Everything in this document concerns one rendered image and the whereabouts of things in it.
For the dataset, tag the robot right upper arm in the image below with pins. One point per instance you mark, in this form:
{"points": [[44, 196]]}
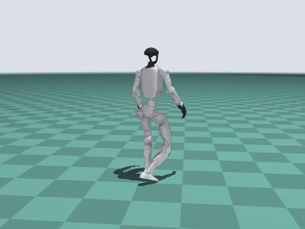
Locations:
{"points": [[163, 72]]}

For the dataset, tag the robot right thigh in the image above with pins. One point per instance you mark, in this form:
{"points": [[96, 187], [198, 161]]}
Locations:
{"points": [[164, 128]]}

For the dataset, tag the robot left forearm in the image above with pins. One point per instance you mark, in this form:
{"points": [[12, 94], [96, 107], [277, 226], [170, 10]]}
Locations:
{"points": [[138, 100]]}

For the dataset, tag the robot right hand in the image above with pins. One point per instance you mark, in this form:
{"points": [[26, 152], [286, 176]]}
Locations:
{"points": [[183, 110]]}

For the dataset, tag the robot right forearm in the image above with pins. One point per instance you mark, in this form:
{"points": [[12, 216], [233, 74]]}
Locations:
{"points": [[175, 97]]}

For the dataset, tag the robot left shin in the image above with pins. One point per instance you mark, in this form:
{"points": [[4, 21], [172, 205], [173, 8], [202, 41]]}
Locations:
{"points": [[147, 152]]}

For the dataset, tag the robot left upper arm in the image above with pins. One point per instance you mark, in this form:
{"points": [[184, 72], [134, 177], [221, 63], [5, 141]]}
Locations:
{"points": [[136, 82]]}

